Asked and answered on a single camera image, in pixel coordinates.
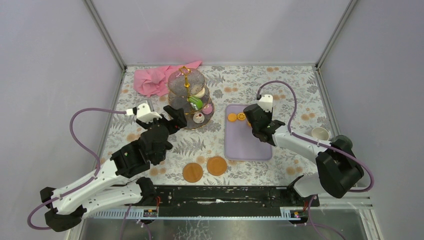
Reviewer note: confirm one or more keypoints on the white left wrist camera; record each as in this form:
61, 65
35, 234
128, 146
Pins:
143, 113

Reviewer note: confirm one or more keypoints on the grey ceramic mug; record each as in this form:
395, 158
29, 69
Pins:
342, 142

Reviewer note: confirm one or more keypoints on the wooden coaster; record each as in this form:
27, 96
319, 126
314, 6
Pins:
192, 172
217, 166

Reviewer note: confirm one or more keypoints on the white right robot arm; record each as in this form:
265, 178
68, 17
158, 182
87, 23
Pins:
336, 173

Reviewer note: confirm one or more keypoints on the grey speckled cake ball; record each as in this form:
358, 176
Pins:
198, 118

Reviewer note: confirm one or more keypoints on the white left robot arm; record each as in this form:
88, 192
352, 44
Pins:
109, 184

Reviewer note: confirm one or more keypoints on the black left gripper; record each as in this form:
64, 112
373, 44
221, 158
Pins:
167, 120

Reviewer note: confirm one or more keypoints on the lilac plastic tray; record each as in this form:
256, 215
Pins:
239, 142

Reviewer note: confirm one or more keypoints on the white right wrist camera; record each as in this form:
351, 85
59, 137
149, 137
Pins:
265, 102

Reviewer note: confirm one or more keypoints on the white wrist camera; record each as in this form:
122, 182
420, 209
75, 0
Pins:
143, 113
265, 102

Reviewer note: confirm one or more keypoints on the pink cloth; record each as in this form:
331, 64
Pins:
154, 81

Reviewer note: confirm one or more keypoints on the right wooden coaster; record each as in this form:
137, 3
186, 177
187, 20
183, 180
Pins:
217, 166

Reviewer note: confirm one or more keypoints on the pink sugared cake ball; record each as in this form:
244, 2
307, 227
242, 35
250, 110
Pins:
208, 109

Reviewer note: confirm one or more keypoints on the white ceramic mug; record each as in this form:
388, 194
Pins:
320, 133

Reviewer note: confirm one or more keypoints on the three-tier glass cake stand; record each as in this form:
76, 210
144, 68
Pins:
184, 83

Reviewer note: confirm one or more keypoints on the yellow jam-dot cookie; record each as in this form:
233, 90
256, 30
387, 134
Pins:
241, 116

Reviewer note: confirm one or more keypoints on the green striped cake piece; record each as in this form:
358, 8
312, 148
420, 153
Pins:
195, 102

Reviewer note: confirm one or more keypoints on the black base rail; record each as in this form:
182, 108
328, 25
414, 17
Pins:
227, 201

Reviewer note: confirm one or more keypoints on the left wooden coaster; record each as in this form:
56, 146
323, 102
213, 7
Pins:
192, 172

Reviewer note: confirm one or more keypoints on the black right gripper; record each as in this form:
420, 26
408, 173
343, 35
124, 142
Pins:
269, 114

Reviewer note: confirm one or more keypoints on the white glazed donut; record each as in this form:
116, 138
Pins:
201, 93

